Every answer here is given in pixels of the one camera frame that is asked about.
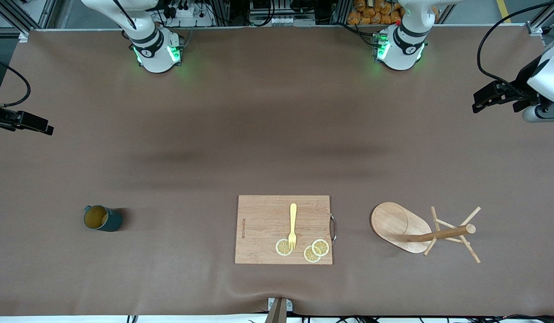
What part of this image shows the dark teal cup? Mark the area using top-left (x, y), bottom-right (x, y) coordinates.
top-left (83, 205), bottom-right (123, 232)

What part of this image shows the wooden mug tree rack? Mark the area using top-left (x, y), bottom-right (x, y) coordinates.
top-left (370, 201), bottom-right (482, 264)

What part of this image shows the orange snack bag pile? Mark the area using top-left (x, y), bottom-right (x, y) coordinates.
top-left (347, 0), bottom-right (439, 26)

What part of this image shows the brown table cover sheet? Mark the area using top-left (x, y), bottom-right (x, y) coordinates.
top-left (0, 25), bottom-right (554, 317)

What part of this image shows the white power strip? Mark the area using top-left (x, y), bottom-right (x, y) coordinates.
top-left (162, 0), bottom-right (214, 27)

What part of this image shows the yellow plastic fork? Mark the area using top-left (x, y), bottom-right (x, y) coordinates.
top-left (288, 203), bottom-right (298, 251)

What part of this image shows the wooden cutting board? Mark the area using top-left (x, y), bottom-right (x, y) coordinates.
top-left (235, 195), bottom-right (338, 265)

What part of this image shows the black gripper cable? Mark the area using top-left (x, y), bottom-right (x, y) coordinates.
top-left (477, 0), bottom-right (554, 98)
top-left (0, 56), bottom-right (31, 108)

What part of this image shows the aluminium frame profile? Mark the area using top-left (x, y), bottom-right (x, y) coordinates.
top-left (0, 0), bottom-right (57, 36)
top-left (526, 0), bottom-right (554, 36)

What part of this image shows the camera mount post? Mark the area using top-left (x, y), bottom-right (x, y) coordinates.
top-left (264, 297), bottom-right (293, 323)

